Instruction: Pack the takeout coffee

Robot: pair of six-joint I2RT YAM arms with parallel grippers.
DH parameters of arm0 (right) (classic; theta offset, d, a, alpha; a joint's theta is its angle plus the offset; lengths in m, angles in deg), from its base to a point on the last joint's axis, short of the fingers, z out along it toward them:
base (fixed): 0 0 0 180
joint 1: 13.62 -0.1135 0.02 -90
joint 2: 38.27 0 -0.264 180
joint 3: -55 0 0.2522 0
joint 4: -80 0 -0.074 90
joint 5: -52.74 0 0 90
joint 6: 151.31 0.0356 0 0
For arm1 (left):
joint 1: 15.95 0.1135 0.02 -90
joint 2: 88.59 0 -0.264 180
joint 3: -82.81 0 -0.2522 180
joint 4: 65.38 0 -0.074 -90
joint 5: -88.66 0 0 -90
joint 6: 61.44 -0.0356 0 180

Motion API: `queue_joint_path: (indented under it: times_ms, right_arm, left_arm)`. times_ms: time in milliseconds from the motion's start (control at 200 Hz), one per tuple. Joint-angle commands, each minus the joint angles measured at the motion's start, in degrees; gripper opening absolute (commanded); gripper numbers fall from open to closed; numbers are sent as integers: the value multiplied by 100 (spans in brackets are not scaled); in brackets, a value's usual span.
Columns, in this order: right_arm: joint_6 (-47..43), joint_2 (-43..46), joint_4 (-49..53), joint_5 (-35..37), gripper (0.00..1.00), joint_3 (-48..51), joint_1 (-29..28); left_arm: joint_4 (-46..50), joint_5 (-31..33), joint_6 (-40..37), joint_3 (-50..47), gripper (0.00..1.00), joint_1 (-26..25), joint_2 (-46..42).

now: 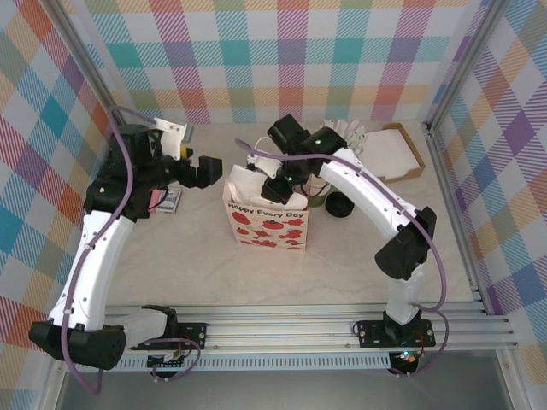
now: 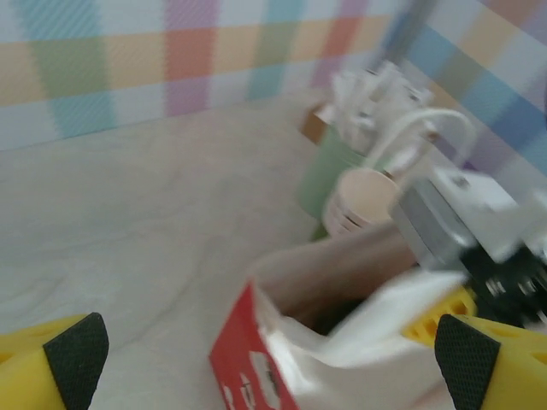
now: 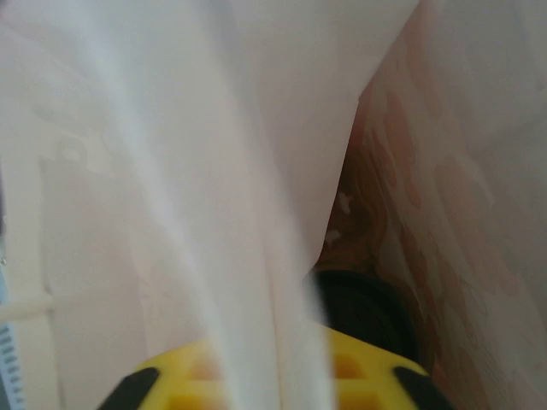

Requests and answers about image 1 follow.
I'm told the white red printed paper bag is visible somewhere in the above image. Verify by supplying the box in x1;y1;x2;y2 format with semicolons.
221;136;311;253

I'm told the stack of paper cups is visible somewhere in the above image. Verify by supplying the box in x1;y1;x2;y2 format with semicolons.
306;174;332;209

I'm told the small silver packet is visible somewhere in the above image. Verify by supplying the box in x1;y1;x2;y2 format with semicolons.
156;187;183;214

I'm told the white napkin stack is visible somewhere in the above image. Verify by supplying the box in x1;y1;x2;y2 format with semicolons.
365;129;419;180

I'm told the brown cardboard napkin box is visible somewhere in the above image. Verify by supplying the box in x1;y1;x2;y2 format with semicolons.
365;122;426;184

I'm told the small left control board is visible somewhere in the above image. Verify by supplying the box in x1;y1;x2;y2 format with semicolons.
147;350;189;372

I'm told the small control board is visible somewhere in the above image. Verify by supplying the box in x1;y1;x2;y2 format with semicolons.
392;348;421;371
147;350;189;372

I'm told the grey metal panel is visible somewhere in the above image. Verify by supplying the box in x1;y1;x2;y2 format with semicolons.
55;370;514;410

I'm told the small right control board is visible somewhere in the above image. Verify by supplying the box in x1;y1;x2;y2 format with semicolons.
392;348;421;371

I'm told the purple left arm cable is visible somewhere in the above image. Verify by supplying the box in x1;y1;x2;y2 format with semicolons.
59;105;202;395

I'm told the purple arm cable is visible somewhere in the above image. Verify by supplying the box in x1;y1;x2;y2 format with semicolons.
235;137;450;381
59;105;202;395

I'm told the aluminium left frame post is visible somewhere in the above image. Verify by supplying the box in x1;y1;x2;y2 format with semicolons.
44;0;140;132

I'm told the aluminium frame post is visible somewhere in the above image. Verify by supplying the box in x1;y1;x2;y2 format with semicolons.
425;0;510;129
44;0;140;132

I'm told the aluminium side rail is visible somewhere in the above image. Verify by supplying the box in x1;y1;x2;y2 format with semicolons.
425;121;491;317

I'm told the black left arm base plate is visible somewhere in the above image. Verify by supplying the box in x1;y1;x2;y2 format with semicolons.
170;322;209;352

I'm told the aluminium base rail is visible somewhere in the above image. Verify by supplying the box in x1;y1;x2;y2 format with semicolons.
46;303;521;354

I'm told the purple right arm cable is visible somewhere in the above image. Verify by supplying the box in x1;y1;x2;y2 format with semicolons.
235;137;450;381

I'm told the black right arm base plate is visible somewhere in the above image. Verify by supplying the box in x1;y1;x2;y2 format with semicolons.
356;319;437;349

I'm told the aluminium right frame post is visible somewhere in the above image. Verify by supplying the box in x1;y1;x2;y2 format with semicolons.
425;0;510;129

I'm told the white slotted cable duct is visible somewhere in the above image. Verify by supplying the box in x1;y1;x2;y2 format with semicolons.
68;357;392;372

